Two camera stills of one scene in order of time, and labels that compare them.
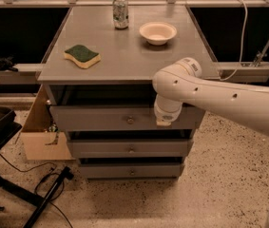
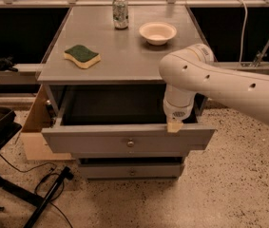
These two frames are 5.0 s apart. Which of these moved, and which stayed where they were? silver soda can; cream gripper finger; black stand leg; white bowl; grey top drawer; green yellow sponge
Moved: cream gripper finger; grey top drawer
Stayed: silver soda can; black stand leg; white bowl; green yellow sponge
